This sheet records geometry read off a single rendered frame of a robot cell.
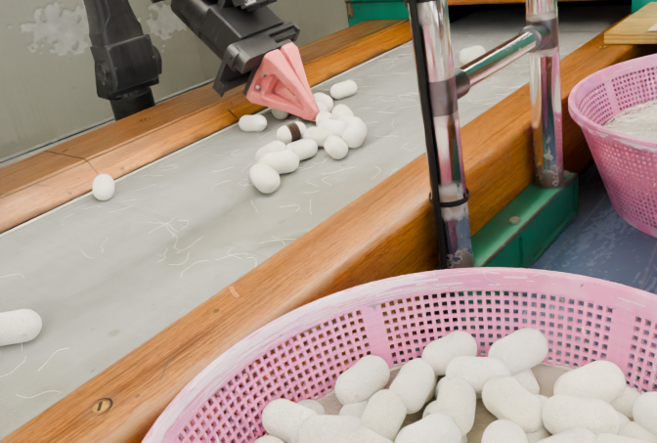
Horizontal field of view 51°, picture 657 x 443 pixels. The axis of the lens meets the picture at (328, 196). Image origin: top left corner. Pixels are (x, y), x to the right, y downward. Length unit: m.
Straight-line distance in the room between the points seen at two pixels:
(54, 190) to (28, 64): 2.03
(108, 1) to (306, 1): 1.54
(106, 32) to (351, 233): 0.63
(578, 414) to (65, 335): 0.31
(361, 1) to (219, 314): 0.85
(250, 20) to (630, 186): 0.41
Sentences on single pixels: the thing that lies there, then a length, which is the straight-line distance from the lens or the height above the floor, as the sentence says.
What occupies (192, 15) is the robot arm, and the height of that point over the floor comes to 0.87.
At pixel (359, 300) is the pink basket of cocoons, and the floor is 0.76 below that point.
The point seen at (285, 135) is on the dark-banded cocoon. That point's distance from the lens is 0.69.
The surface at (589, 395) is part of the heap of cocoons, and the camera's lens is 0.35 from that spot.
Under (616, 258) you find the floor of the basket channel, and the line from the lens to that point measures 0.57.
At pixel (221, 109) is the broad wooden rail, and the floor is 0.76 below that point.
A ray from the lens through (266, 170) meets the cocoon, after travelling 0.58.
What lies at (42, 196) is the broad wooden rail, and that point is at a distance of 0.70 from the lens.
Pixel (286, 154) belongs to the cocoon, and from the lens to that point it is 0.62.
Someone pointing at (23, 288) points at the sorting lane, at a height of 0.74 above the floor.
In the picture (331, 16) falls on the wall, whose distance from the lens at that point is 2.42.
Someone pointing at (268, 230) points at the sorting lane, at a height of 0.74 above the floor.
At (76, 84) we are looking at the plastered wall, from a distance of 2.80.
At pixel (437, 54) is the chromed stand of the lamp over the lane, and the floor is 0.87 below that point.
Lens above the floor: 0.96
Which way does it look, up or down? 24 degrees down
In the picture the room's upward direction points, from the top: 11 degrees counter-clockwise
